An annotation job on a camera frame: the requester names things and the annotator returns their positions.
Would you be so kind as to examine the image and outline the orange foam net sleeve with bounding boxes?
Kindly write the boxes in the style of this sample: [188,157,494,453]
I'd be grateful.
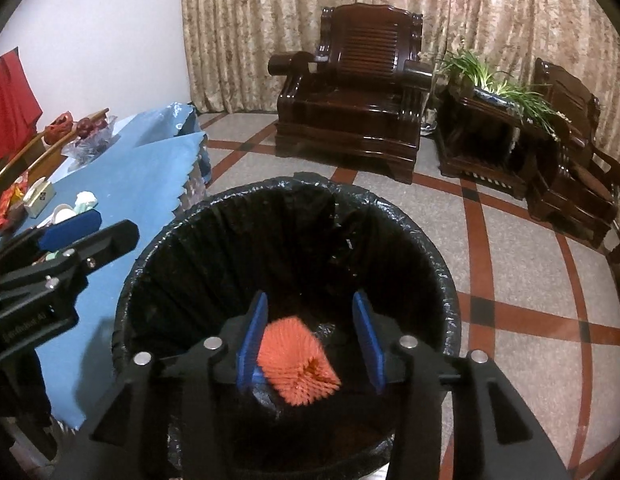
[258,316,341,406]

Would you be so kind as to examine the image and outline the dark red apples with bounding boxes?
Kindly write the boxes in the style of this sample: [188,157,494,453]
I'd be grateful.
[76,116,108,139]

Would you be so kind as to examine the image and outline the black lined trash bin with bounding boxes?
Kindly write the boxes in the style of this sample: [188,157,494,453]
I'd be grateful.
[112,174,462,479]

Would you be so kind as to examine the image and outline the white paper cup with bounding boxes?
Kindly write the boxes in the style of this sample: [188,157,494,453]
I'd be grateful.
[37,204,77,229]

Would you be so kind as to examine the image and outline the beige patterned curtain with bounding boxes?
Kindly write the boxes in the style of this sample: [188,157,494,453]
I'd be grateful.
[172,0,620,172]

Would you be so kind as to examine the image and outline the light blue tablecloth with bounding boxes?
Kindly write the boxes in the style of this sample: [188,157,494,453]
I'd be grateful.
[51,102,207,184]

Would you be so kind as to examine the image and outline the green potted plant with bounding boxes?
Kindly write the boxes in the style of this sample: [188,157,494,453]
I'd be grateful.
[439,48,568,141]

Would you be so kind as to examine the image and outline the white tissue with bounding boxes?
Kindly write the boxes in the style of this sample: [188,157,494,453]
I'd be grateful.
[74,191,98,214]

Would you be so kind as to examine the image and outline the cream tissue box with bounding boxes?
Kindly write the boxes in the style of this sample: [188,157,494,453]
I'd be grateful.
[22,177,56,218]

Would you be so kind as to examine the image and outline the dark wooden armchair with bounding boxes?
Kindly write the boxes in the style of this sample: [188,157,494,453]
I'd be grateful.
[526,58,620,248]
[267,3,433,183]

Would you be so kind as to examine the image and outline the red snack packets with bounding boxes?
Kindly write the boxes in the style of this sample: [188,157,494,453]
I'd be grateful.
[0,170,29,233]

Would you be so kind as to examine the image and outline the red cloth cover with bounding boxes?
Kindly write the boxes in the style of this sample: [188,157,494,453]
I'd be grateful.
[0,48,42,160]

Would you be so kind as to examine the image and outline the dark wooden side table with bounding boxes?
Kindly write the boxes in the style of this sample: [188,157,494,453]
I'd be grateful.
[435,84,552,200]

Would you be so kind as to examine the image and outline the glass fruit bowl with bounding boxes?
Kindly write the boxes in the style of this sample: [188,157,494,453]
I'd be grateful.
[62,119,115,166]

